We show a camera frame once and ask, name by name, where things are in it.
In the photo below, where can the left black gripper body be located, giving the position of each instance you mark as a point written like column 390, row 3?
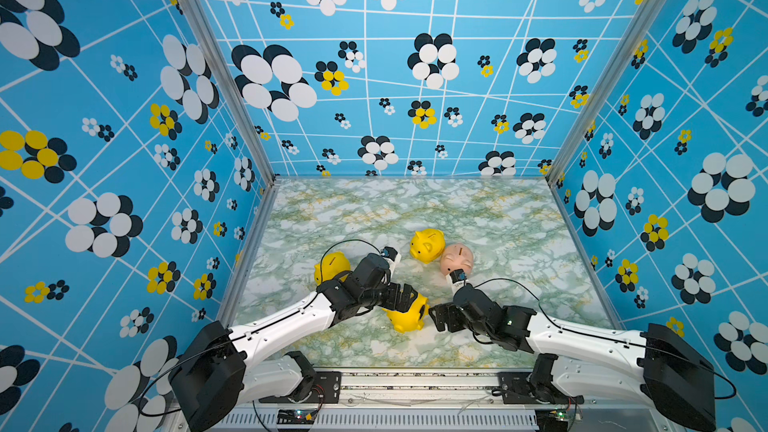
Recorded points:
column 390, row 296

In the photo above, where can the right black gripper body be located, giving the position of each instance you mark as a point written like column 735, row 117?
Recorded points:
column 454, row 319

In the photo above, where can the yellow piggy bank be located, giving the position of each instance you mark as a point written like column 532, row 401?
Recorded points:
column 427, row 245
column 412, row 319
column 330, row 266

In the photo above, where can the yellow piggy bank back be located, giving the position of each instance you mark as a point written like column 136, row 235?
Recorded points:
column 427, row 245

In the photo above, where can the yellow piggy bank front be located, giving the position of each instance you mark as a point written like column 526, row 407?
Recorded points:
column 330, row 266

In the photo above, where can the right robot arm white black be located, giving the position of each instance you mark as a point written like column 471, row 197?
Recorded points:
column 655, row 367

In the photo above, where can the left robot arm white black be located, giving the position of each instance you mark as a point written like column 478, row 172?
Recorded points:
column 223, row 367

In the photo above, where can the pink piggy bank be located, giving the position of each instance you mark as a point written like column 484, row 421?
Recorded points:
column 456, row 256

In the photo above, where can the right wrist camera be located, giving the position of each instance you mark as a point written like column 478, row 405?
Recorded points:
column 457, row 279

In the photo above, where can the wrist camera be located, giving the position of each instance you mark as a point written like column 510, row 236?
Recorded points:
column 392, row 256
column 457, row 279

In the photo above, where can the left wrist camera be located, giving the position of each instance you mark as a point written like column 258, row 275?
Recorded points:
column 392, row 256

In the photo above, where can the aluminium front rail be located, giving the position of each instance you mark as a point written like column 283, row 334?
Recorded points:
column 436, row 400

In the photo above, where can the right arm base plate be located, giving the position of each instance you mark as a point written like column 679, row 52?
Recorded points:
column 522, row 387

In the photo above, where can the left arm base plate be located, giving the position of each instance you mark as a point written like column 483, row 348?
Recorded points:
column 325, row 388

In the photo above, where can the left aluminium corner post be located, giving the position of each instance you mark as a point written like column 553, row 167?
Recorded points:
column 203, row 32

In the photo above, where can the aluminium corner post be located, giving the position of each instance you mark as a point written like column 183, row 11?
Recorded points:
column 640, row 24
column 203, row 32

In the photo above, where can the right aluminium corner post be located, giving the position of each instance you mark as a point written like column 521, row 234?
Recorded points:
column 640, row 24

